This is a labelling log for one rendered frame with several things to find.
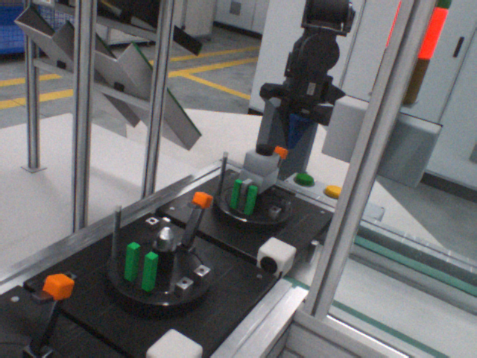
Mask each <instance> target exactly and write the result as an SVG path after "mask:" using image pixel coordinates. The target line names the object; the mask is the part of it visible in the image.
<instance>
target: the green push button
mask: <svg viewBox="0 0 477 358"><path fill-rule="evenodd" d="M295 180H296V182H298V183H299V184H301V185H304V186H312V185H313V184H314V182H315V179H314V178H313V177H312V176H311V175H308V174H302V173H301V174H298V175H296V178H295Z"/></svg>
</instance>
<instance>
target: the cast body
mask: <svg viewBox="0 0 477 358"><path fill-rule="evenodd" d="M278 162H279V154H278V153H276V152H274V148H273V147H272V146H270V145H267V144H262V143H261V144H258V145H256V147H255V148H253V149H251V150H249V151H247V152H246V153H245V156H244V168H243V169H242V170H241V173H240V177H239V180H242V181H244V182H243V183H242V185H241V193H243V194H246V193H247V192H248V188H249V186H251V185H254V186H257V187H258V190H257V193H258V194H260V193H261V192H263V191H264V190H266V189H267V188H268V187H269V186H271V185H274V184H275V183H276V181H277V175H278V172H279V168H277V165H278Z"/></svg>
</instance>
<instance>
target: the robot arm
mask: <svg viewBox="0 0 477 358"><path fill-rule="evenodd" d="M353 14H354V10H353V2H352V1H350V0H306V4H305V8H304V12H303V19H302V23H301V28H305V29H304V32H303V35H302V36H301V37H300V38H299V39H298V40H297V41H296V42H295V43H294V47H293V51H292V52H289V54H288V59H287V63H286V66H285V73H284V77H286V79H285V81H283V83H282V84H273V83H266V82H265V83H264V84H263V85H262V86H261V87H260V91H259V95H260V96H261V97H263V98H266V99H267V100H270V99H271V98H278V99H280V100H281V102H280V106H279V107H276V109H277V110H278V111H279V117H280V119H281V123H282V128H283V132H284V136H285V144H286V147H287V148H289V149H293V148H294V147H295V145H296V144H297V143H298V142H299V140H300V138H301V137H302V136H303V135H304V133H305V132H306V131H307V129H308V128H310V127H311V126H312V125H313V124H314V123H318V124H319V125H323V126H327V127H328V126H329V121H330V119H331V115H332V111H333V108H334V107H330V106H321V105H318V104H328V103H329V104H331V105H333V106H334V105H335V101H337V100H338V99H340V98H343V97H344V96H345V95H346V93H345V92H344V91H342V90H341V89H339V88H338V87H336V86H335V85H333V84H332V80H333V79H334V78H333V77H331V76H329V75H327V72H328V71H329V70H330V69H332V68H333V67H334V66H335V64H336V63H337V62H338V59H339V56H340V48H339V46H338V43H337V42H336V37H337V36H340V37H346V36H347V33H348V34H349V33H350V32H351V29H352V25H353ZM342 23H343V31H341V29H342V26H341V25H342ZM288 70H290V72H289V71H288Z"/></svg>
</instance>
